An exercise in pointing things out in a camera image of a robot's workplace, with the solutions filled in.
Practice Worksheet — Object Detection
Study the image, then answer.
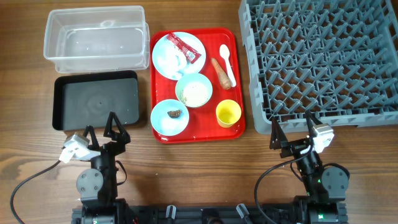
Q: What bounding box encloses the yellow plastic cup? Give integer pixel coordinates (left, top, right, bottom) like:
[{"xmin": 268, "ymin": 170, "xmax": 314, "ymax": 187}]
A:
[{"xmin": 216, "ymin": 100, "xmax": 242, "ymax": 128}]

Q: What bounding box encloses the red snack wrapper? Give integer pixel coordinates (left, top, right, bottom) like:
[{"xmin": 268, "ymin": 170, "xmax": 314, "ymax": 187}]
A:
[{"xmin": 166, "ymin": 33, "xmax": 201, "ymax": 63}]

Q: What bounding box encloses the brown food scrap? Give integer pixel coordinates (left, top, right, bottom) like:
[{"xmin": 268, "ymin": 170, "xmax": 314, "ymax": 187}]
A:
[{"xmin": 167, "ymin": 110, "xmax": 182, "ymax": 118}]

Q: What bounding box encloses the white tissue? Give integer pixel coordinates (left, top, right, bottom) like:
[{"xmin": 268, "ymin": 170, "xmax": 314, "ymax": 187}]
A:
[{"xmin": 165, "ymin": 47, "xmax": 187, "ymax": 72}]

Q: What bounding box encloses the pale green bowl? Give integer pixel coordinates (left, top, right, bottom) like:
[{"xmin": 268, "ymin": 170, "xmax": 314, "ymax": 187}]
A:
[{"xmin": 175, "ymin": 73, "xmax": 213, "ymax": 108}]

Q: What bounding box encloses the light blue plate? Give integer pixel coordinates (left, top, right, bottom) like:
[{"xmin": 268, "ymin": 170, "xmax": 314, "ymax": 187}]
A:
[{"xmin": 152, "ymin": 32, "xmax": 206, "ymax": 80}]

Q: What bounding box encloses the grey dishwasher rack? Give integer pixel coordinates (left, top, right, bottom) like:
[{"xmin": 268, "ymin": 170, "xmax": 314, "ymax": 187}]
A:
[{"xmin": 238, "ymin": 0, "xmax": 397, "ymax": 134}]

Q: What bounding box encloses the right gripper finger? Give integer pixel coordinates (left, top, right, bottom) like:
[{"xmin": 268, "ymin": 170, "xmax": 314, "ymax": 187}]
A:
[
  {"xmin": 305, "ymin": 110, "xmax": 323, "ymax": 137},
  {"xmin": 269, "ymin": 118, "xmax": 289, "ymax": 149}
]

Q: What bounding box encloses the white plastic spoon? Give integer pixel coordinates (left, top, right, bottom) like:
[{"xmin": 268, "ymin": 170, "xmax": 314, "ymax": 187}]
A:
[{"xmin": 220, "ymin": 44, "xmax": 237, "ymax": 87}]

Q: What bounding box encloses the light blue bowl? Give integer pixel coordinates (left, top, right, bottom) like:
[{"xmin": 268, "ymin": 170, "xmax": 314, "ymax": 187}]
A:
[{"xmin": 150, "ymin": 99, "xmax": 190, "ymax": 136}]

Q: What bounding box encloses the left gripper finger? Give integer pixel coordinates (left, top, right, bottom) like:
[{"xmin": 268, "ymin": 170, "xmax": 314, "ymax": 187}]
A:
[
  {"xmin": 83, "ymin": 125, "xmax": 100, "ymax": 149},
  {"xmin": 103, "ymin": 111, "xmax": 131, "ymax": 144}
]

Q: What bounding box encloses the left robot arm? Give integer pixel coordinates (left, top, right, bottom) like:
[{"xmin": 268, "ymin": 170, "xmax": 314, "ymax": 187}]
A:
[{"xmin": 71, "ymin": 112, "xmax": 135, "ymax": 224}]

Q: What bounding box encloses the black plastic tray bin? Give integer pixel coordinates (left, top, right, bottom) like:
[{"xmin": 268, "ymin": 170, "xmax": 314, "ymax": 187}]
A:
[{"xmin": 52, "ymin": 70, "xmax": 140, "ymax": 131}]

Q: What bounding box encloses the clear plastic bin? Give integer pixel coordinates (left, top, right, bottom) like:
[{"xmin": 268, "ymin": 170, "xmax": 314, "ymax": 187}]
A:
[{"xmin": 44, "ymin": 6, "xmax": 150, "ymax": 73}]

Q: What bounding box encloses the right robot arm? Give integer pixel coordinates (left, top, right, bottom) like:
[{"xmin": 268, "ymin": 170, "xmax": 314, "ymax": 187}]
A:
[{"xmin": 263, "ymin": 111, "xmax": 350, "ymax": 224}]

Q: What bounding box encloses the red serving tray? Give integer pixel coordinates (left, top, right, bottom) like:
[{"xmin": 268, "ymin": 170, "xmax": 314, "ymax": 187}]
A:
[{"xmin": 150, "ymin": 27, "xmax": 246, "ymax": 144}]

